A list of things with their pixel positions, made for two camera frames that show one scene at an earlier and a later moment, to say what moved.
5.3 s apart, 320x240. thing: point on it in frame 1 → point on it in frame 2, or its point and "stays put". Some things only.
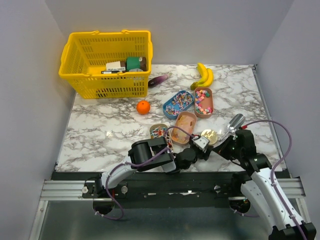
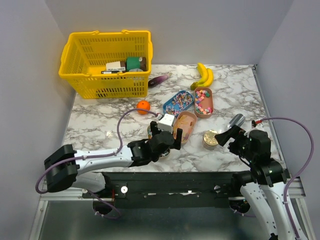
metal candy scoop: x=235 y=124 stays put
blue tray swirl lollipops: x=177 y=103 stays put
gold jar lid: x=210 y=135 stays put
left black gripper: x=201 y=155 → x=177 y=144
